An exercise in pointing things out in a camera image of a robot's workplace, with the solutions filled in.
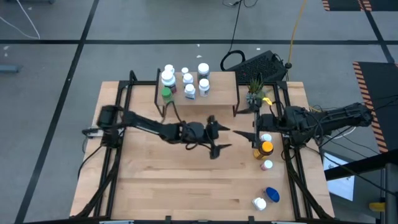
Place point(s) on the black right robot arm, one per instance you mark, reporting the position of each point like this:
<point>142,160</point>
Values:
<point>342,116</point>

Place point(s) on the white box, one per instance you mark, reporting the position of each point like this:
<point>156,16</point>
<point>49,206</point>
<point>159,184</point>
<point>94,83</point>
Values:
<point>340,186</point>

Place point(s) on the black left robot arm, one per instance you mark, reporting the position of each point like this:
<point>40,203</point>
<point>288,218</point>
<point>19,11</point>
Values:
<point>146,124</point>

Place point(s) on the wooden shelf with black legs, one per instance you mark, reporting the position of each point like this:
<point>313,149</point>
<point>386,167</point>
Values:
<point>220,90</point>

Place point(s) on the grey metal post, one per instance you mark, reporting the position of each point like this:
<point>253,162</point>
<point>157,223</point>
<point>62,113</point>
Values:
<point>391,193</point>

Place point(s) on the black metal beam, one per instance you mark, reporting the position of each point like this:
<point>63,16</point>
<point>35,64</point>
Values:
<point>357,166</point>

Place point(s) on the white bottle with purple label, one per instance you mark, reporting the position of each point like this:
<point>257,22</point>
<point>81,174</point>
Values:
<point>167,75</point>

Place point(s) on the clear bottle with blue cap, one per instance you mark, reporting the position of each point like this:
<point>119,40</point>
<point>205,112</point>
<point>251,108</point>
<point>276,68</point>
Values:
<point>272,195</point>

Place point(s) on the amber fish oil bottle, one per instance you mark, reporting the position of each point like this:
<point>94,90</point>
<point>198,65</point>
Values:
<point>266,147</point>

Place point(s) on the yellow plastic object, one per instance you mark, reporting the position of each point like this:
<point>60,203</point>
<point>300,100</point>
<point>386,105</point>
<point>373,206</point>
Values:
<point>377,206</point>

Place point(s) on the black perforated computer case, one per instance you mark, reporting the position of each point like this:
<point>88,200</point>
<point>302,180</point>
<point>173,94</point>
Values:
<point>258,67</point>

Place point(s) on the pink bottle with white cap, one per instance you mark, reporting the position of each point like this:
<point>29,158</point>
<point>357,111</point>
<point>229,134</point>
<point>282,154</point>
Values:
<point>267,164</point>

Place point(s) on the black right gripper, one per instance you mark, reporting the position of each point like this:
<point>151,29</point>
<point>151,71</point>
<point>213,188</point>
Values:
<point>270,123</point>

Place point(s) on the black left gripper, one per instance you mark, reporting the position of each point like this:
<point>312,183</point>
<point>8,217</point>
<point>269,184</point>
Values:
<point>194,133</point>

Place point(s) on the white aspirin bottle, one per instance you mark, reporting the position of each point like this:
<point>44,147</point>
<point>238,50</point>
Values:
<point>204,83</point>

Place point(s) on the green-capped green caffeine bottle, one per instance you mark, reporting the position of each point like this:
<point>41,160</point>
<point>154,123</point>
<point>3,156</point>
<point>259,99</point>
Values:
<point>166,92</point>

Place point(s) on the potted succulent in black pot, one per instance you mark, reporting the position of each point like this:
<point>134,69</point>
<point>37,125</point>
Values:
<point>255,88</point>

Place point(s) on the black aluminium extrusion frame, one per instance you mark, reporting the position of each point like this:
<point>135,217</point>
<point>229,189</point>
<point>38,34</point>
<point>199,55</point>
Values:
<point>122,93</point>

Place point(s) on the clear bottle green fruit label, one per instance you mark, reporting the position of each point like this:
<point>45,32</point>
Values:
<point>203,68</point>

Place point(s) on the small white-capped white bottle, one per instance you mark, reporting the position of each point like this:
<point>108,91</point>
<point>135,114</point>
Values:
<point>185,70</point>

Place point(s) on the black mat with hazard stripes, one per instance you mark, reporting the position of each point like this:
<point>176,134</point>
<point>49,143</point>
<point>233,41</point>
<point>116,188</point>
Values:
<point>345,4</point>
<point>385,93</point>

